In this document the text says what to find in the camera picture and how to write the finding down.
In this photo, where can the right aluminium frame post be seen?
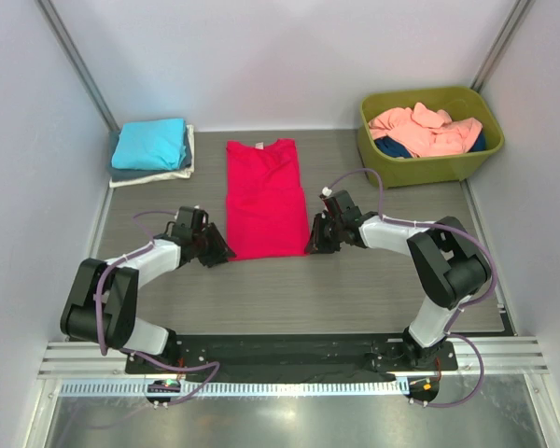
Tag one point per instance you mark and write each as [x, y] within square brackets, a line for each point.
[504, 37]

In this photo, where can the peach t shirt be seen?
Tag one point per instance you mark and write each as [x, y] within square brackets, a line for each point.
[426, 133]

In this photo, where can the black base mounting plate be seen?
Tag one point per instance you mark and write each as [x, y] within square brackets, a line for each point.
[312, 358]

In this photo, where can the left aluminium frame post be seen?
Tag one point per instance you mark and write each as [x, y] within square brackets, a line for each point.
[73, 55]

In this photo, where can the olive green plastic bin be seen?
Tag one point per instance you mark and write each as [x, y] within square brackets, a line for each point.
[460, 103]

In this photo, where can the white slotted cable duct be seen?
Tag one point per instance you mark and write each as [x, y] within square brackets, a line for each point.
[151, 388]

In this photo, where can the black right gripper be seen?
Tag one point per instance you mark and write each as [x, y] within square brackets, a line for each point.
[327, 230]

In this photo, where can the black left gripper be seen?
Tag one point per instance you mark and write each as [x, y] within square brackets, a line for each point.
[210, 244]

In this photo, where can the folded white t shirt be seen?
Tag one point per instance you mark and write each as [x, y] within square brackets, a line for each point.
[177, 175]

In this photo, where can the red t shirt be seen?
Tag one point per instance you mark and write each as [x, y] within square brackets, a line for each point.
[266, 212]

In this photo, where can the aluminium frame post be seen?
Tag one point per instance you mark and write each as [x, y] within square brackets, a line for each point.
[73, 55]
[504, 37]

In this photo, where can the dark blue t shirt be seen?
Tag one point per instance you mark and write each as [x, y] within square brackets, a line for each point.
[393, 149]

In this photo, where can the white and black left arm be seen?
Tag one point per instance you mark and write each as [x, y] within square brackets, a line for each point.
[102, 303]

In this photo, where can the folded turquoise t shirt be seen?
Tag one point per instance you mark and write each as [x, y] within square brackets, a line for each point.
[156, 145]

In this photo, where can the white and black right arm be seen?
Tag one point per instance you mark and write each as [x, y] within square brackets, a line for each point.
[450, 265]

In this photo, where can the aluminium front rail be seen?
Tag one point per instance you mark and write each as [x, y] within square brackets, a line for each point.
[501, 355]

